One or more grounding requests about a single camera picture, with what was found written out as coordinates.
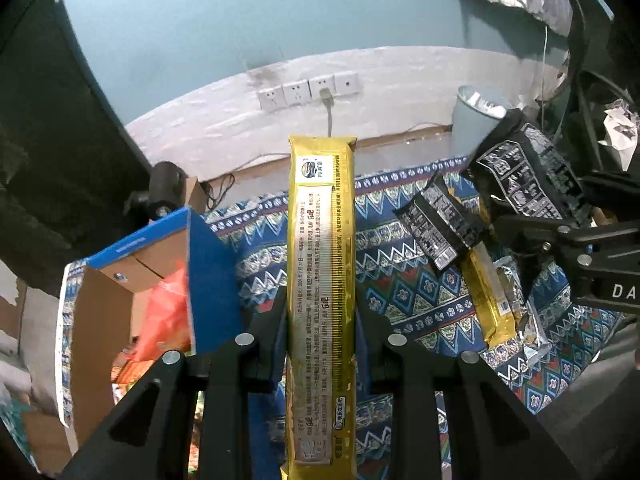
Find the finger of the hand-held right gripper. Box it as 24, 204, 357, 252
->
580, 170, 640, 207
492, 214, 597, 262

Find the silver foil snack packet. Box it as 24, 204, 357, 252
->
495, 255, 554, 369

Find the thin black cable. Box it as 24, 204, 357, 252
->
200, 172, 236, 211

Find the red-orange snack packet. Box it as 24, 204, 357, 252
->
131, 259, 194, 364

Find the torn white board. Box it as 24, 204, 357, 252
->
0, 260, 32, 402

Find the black cylindrical device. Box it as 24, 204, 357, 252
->
125, 161, 185, 222

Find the small brown cardboard box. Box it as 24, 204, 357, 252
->
177, 176, 209, 216

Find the large black cloth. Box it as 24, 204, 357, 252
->
0, 0, 154, 299

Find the patterned blue tablecloth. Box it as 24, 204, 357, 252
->
60, 157, 627, 480

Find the black office chair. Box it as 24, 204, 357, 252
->
552, 0, 640, 182

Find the small black snack packet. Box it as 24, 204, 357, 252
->
394, 172, 494, 271

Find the large black snack packet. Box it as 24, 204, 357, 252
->
460, 109, 599, 234

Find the long yellow snack packet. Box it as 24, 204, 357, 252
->
457, 242, 521, 351
280, 134, 359, 480

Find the crumpled white paper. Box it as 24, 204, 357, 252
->
602, 102, 640, 172

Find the grey plug with cable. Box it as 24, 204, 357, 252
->
320, 88, 337, 137

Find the grey-blue trash bin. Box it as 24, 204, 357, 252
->
450, 85, 516, 159

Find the white wall socket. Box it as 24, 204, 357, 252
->
282, 80, 311, 107
333, 71, 360, 96
308, 76, 336, 101
257, 86, 286, 113

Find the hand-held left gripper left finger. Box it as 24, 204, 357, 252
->
60, 285, 291, 480

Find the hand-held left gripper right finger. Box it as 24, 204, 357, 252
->
352, 305, 581, 480

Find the blue cardboard box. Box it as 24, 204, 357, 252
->
55, 206, 246, 476

